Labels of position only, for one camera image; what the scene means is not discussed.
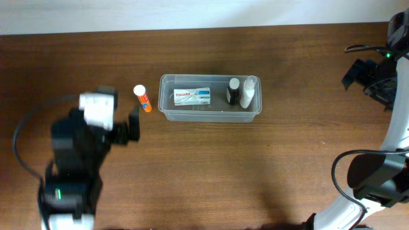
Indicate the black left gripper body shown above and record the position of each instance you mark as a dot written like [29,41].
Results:
[119,133]

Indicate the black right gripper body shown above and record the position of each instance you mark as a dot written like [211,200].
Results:
[364,75]

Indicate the orange effervescent tablet tube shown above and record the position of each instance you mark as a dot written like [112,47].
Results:
[141,93]

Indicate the white Panadol medicine box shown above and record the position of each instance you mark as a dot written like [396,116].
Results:
[198,96]

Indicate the dark brown syrup bottle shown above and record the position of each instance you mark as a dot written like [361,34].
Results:
[233,91]

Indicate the white calamine lotion bottle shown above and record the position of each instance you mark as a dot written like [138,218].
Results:
[248,91]

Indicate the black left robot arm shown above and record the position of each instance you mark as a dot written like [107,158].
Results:
[68,197]

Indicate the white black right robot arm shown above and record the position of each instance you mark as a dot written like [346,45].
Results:
[372,180]

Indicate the clear plastic container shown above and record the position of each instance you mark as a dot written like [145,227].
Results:
[218,110]

